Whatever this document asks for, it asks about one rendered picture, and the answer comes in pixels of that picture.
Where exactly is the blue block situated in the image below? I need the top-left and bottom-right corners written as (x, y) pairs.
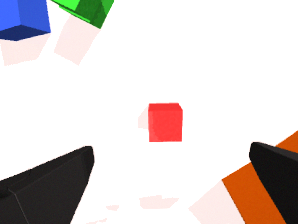
top-left (0, 0), bottom-right (52, 41)

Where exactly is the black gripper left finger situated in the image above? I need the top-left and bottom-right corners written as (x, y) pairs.
top-left (0, 145), bottom-right (94, 224)

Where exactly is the green block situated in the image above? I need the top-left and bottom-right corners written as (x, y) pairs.
top-left (51, 0), bottom-right (101, 22)
top-left (61, 0), bottom-right (114, 30)

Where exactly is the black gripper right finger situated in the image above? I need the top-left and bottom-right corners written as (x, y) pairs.
top-left (249, 141), bottom-right (298, 224)

